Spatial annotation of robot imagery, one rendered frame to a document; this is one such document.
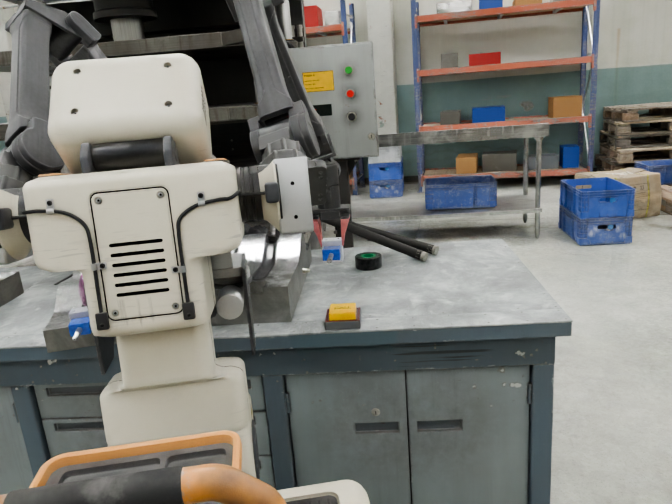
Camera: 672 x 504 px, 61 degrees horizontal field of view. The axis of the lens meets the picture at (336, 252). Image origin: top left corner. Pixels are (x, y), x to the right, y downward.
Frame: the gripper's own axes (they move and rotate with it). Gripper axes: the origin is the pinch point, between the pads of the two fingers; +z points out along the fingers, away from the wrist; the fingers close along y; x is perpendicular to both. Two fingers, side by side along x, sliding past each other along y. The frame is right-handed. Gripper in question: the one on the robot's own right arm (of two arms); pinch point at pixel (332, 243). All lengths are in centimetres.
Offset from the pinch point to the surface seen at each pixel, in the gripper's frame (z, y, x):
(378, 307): 15.3, -10.6, 6.7
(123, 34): -67, 83, -90
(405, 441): 48, -15, 13
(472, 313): 15.6, -32.2, 13.2
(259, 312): 12.6, 17.3, 13.5
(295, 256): 5.3, 11.1, -9.5
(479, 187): 40, -95, -351
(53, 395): 32, 72, 13
